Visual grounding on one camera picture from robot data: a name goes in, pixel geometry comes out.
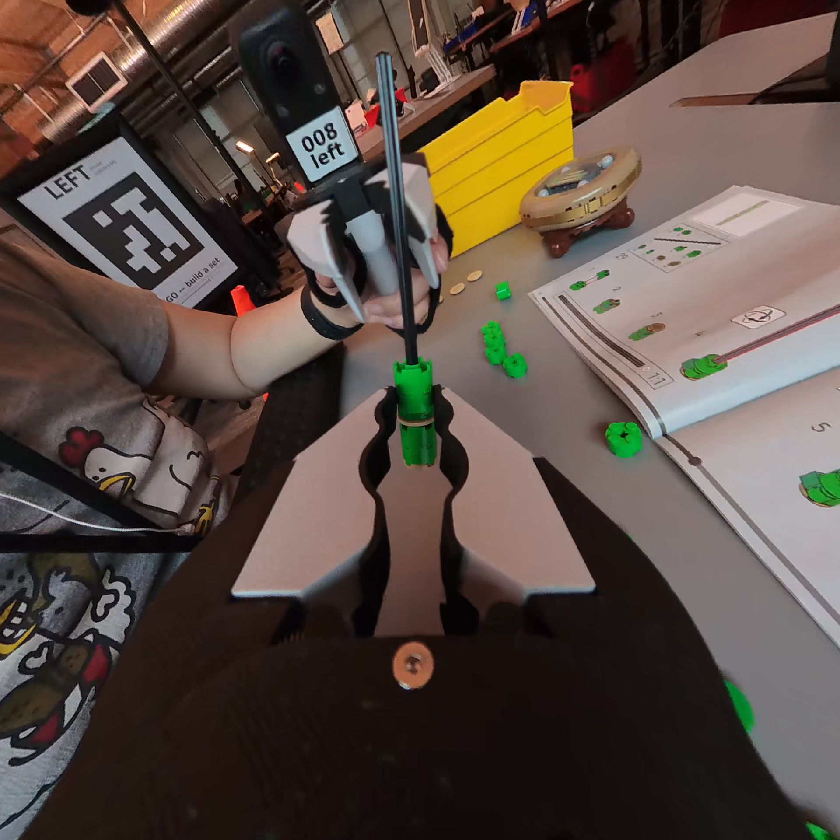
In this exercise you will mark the person's left hand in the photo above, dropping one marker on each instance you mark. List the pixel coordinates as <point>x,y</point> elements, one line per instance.
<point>384,310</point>

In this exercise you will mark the black-framed marker sign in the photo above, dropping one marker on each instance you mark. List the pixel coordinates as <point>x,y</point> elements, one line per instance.
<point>131,223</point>

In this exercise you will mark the tan round pot model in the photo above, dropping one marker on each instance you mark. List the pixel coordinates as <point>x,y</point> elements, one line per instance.
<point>577,190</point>

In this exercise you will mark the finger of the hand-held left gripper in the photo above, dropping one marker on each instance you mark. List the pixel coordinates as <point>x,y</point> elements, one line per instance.
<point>318,243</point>
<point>420,210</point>

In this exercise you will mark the white wall vent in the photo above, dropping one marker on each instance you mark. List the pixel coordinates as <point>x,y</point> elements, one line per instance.
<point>97,82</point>

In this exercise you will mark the open instruction booklet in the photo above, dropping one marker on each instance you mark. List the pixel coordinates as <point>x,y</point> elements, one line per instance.
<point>722,328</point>

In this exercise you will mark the black perforated panel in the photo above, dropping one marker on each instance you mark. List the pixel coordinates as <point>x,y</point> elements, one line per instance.
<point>295,413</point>

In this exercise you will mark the person's left forearm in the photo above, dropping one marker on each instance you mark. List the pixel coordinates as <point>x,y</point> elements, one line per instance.
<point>275,354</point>

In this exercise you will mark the yellow plastic bin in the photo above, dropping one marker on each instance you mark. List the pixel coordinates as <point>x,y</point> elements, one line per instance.
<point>499,170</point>

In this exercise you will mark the black rod with green bricks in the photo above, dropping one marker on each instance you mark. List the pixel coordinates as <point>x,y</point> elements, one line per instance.
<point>413,407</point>

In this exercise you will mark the person's printed grey shirt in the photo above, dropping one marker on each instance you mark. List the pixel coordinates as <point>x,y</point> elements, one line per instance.
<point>65,394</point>

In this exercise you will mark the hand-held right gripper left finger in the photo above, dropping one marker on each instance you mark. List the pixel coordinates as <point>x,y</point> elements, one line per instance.
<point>308,525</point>

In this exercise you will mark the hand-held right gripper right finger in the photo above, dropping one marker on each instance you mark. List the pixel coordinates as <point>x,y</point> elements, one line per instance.
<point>518,525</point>

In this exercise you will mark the grey desk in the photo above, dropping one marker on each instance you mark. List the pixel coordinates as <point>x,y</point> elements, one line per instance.
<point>558,394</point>

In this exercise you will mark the orange cone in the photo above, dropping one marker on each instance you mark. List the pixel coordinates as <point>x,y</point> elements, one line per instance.
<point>241,302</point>

